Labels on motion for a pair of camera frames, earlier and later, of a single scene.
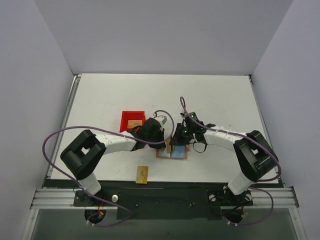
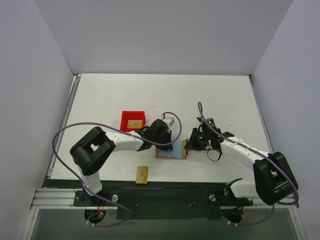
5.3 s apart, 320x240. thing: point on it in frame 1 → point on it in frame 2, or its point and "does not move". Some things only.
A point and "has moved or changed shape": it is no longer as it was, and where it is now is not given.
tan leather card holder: [162, 153] does not move
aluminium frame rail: [60, 199] does not move
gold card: [142, 174] does not move
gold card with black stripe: [168, 146] has moved or changed shape
